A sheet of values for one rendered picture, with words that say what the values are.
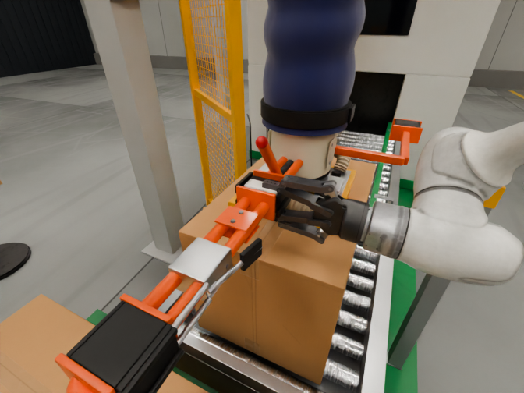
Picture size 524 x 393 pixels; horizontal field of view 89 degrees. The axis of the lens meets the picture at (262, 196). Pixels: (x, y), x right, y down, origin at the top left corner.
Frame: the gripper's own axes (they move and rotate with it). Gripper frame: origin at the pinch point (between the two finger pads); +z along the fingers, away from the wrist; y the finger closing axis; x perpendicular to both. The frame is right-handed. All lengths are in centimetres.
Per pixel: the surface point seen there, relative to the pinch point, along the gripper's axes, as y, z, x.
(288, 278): 15.2, -8.7, -4.9
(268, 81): -18.5, 7.0, 18.0
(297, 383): 52, -14, -7
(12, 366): 54, 61, -38
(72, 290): 109, 129, 6
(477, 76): 84, -206, 870
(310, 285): 14.9, -13.4, -4.9
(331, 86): -18.5, -7.1, 18.5
